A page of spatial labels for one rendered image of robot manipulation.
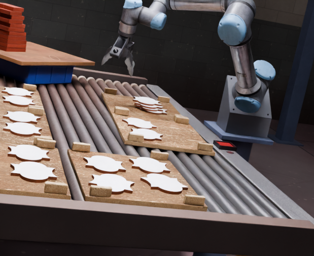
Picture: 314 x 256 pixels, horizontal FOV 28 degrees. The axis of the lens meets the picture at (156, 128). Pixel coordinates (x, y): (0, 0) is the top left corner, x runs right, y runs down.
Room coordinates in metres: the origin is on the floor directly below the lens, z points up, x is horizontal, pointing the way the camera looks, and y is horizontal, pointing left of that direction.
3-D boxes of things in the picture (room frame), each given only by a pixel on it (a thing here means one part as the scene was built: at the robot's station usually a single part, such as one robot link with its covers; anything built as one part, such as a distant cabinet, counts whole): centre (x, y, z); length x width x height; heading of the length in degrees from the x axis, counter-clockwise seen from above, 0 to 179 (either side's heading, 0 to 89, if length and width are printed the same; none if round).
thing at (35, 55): (3.16, 0.73, 1.03); 0.50 x 0.50 x 0.02; 56
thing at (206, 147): (2.29, -0.19, 0.95); 0.06 x 0.02 x 0.03; 104
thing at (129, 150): (2.51, 0.18, 0.90); 1.95 x 0.05 x 0.05; 17
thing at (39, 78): (3.12, 0.68, 0.97); 0.31 x 0.31 x 0.10; 56
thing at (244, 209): (2.59, -0.06, 0.90); 1.95 x 0.05 x 0.05; 17
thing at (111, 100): (2.85, 0.08, 0.93); 0.41 x 0.35 x 0.02; 13
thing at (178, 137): (2.44, -0.02, 0.93); 0.41 x 0.35 x 0.02; 14
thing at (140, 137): (2.22, 0.07, 0.95); 0.06 x 0.02 x 0.03; 104
